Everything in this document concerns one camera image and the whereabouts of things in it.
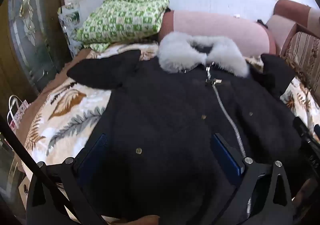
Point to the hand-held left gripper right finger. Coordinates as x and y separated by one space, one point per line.
226 157

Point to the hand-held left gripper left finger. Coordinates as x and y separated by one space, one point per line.
96 151

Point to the black coat with fur collar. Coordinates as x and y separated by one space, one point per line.
162 115

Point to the leaf print blanket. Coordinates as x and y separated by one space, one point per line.
75 115

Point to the striped brown sofa cushion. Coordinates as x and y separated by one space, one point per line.
305 55

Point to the white paper gift bag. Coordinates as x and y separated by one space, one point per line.
18 115

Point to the pink sofa armrest cushion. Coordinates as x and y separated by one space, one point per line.
287 22

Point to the wooden door with patterned glass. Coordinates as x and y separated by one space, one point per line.
27 40

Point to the pink sofa backrest cushion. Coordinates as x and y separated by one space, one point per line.
212 25

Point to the printed plastic bag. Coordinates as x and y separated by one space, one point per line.
70 18

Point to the green checkered quilt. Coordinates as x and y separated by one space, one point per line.
120 17

